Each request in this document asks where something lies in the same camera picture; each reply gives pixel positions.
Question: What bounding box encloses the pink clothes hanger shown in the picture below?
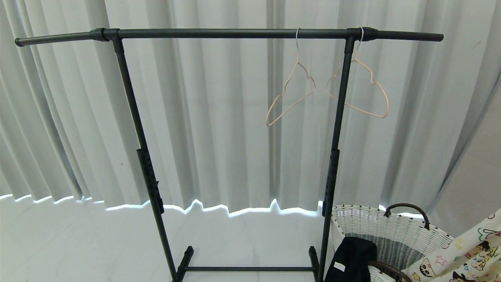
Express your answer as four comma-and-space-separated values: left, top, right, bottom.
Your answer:
326, 27, 390, 119
265, 28, 316, 127

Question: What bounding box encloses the black garment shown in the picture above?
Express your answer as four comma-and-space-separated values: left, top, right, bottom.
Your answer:
324, 236, 378, 282

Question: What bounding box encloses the cream printed garment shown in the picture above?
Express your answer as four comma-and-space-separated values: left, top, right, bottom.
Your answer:
403, 208, 501, 282

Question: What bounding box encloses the black clothes rack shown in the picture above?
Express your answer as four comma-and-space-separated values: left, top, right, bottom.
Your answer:
15, 27, 445, 282

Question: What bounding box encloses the white laundry basket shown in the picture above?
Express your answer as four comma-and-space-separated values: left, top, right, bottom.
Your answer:
331, 203, 454, 282

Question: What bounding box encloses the white curtain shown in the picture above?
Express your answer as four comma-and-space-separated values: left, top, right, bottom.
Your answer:
0, 0, 501, 217

